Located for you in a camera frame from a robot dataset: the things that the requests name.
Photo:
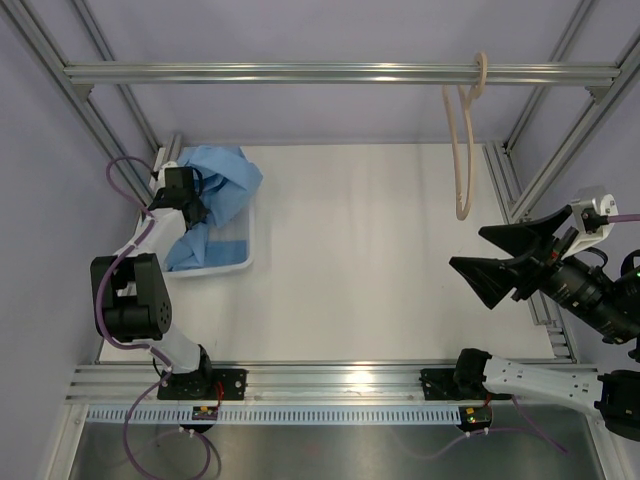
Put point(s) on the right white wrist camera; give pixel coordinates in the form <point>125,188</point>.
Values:
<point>591,207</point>

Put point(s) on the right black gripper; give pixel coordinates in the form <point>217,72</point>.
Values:
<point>527,239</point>

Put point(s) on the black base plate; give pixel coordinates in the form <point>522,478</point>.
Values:
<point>224,384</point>
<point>439,384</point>

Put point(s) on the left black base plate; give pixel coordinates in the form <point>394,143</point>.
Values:
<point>224,384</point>

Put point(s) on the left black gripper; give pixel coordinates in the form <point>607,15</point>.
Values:
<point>201,212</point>

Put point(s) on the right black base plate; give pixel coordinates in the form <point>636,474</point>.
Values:
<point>439,384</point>

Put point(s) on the aluminium front rail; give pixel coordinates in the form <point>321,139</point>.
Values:
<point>266,384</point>

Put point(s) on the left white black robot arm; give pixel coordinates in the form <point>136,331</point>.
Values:
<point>320,284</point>

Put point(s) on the white slotted cable duct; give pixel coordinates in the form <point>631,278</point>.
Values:
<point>278,415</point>

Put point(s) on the aluminium top crossbar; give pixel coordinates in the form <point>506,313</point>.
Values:
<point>554,73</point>

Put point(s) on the light blue shirt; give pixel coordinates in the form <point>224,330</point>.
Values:
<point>210,215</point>

